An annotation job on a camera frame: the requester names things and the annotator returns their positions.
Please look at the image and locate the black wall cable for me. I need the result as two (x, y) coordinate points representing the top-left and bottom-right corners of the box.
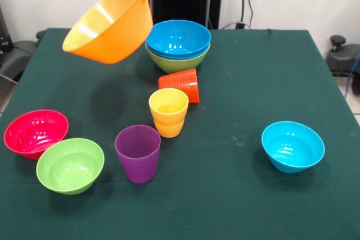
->
(220, 0), (255, 30)

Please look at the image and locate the purple cup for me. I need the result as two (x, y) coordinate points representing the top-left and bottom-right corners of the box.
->
(114, 124), (161, 184)

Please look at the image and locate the small green bowl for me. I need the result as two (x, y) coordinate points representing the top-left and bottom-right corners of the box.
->
(35, 138), (105, 196)

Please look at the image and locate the small light blue bowl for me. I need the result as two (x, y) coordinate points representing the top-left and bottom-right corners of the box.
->
(261, 121), (326, 174)

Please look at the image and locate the large orange bowl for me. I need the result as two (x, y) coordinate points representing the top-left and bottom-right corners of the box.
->
(62, 0), (154, 65)

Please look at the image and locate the dark green tablecloth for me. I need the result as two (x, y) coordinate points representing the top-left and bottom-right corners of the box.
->
(0, 28), (360, 240)

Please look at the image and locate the small pink bowl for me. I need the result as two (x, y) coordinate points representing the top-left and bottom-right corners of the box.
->
(3, 109), (70, 160)

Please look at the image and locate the red cup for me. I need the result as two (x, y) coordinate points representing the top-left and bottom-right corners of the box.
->
(157, 68), (201, 104)

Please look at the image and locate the dark grey pedestal foot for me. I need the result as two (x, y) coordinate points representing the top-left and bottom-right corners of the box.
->
(326, 35), (360, 76)
(0, 40), (37, 83)

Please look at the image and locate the large green bowl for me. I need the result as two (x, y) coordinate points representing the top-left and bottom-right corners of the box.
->
(145, 43), (211, 74)

